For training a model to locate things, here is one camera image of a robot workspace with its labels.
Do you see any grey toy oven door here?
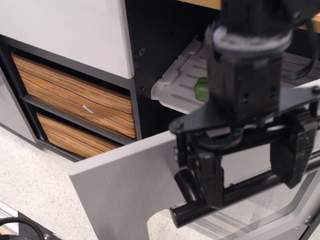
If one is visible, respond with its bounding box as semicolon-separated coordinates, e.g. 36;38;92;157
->
67;131;320;240

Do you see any upper wood grain bin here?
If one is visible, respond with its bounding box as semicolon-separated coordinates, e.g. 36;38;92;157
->
11;52;137;139

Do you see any grey oven rack tray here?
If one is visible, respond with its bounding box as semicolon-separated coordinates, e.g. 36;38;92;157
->
151;39;320;114

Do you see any black braided cable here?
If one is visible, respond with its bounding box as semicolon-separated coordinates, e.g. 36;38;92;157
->
0;216;43;240

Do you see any green toy bell pepper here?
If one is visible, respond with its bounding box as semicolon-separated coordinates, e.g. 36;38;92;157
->
193;77;209;102

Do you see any grey toy kitchen cabinet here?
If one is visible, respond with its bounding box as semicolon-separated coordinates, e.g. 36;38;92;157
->
0;0;211;161

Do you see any lower wood grain bin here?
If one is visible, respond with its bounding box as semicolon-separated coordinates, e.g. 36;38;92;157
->
36;112;120;159

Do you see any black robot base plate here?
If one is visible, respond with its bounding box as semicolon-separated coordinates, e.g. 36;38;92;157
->
17;212;62;240

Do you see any black oven door handle bar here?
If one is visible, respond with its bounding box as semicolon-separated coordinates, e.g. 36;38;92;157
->
169;150;320;228

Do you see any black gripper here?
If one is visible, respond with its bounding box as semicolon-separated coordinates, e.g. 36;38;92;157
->
169;24;319;189

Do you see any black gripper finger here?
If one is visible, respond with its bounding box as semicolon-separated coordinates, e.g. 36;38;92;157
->
187;147;225;208

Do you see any wood grain bin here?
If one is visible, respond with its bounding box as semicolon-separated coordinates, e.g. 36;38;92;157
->
11;52;137;139
36;112;120;159

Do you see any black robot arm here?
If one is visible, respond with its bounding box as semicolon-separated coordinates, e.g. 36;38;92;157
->
169;0;320;209

